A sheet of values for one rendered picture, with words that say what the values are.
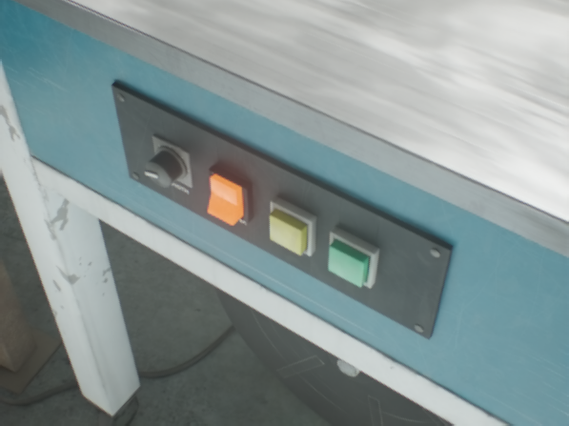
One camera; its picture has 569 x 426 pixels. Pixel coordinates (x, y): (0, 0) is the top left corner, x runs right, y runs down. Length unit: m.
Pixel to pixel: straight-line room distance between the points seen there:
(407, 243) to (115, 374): 0.62
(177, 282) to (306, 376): 0.34
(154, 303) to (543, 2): 0.87
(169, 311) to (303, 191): 0.79
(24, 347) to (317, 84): 0.85
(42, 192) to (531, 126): 0.45
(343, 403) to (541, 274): 0.62
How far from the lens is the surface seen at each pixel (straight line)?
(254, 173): 0.50
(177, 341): 1.23
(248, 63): 0.47
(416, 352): 0.54
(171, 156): 0.54
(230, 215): 0.53
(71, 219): 0.80
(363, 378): 0.89
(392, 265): 0.48
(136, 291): 1.29
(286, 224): 0.50
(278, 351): 1.03
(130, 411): 1.13
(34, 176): 0.74
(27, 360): 1.25
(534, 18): 0.53
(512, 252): 0.44
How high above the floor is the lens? 1.02
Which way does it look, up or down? 47 degrees down
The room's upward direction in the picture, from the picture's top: straight up
